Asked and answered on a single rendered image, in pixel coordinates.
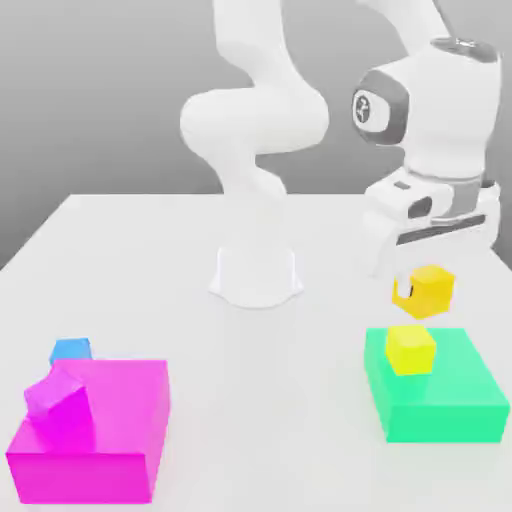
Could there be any large green box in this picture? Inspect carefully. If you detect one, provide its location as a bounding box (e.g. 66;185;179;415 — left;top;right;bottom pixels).
362;327;512;444

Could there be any small purple cube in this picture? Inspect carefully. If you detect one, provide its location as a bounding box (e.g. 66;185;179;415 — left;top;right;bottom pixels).
23;365;86;422

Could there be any small blue cube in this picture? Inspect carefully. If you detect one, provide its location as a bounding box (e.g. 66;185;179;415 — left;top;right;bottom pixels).
48;337;94;366

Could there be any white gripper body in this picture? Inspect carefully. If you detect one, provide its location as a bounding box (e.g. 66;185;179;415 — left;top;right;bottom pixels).
362;181;502;252

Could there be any small yellow cube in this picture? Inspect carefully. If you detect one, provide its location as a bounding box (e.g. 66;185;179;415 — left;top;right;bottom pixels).
384;324;438;377

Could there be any large magenta box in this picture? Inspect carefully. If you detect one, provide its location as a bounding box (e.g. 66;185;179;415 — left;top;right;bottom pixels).
4;358;172;506

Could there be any small orange cube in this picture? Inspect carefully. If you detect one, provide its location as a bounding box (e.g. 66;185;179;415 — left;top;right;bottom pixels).
391;264;456;321

